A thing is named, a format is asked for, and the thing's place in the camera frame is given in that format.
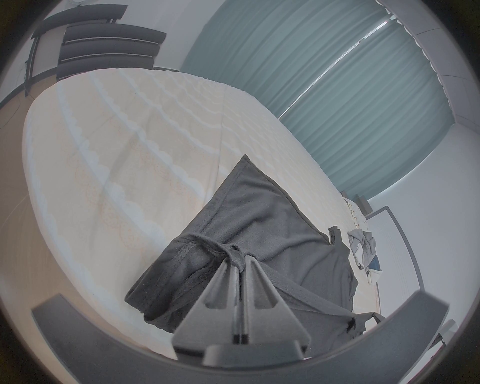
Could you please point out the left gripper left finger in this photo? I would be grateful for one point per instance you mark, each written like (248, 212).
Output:
(202, 326)

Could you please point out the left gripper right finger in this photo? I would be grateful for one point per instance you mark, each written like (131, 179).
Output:
(277, 322)

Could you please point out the black T-shirt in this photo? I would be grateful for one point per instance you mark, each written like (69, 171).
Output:
(262, 225)

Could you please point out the pile of clothes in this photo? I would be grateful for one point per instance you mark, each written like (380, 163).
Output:
(362, 247)

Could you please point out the bed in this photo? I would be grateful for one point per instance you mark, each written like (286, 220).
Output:
(131, 150)

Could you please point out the white printed pillow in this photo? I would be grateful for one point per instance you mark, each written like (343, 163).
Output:
(354, 213)

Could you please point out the grey bedside table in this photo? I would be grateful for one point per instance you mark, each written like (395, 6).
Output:
(356, 200)

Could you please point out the blue-green curtain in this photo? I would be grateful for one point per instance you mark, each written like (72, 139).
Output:
(262, 45)
(375, 123)

